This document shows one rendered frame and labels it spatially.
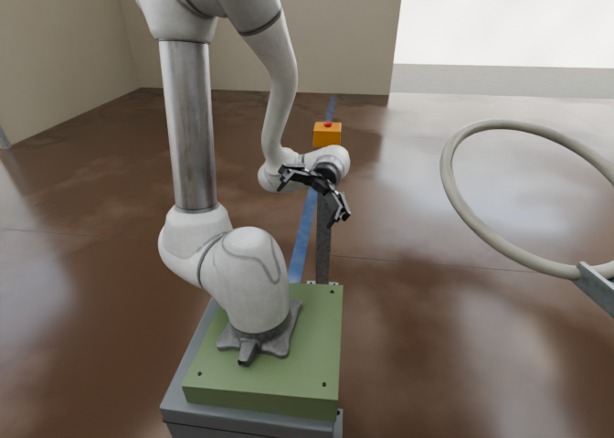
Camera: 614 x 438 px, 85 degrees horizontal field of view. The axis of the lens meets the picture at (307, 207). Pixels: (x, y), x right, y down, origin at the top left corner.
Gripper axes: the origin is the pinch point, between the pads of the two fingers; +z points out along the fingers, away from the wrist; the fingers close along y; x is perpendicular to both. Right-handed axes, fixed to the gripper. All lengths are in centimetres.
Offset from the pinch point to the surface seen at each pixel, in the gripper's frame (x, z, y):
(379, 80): -5, -589, 9
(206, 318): -49.4, -1.2, 3.0
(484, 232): 16.8, -5.9, -34.7
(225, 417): -44, 22, -13
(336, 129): -2, -83, 7
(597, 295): 22, 1, -56
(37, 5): -166, -338, 421
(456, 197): 17.9, -12.1, -27.1
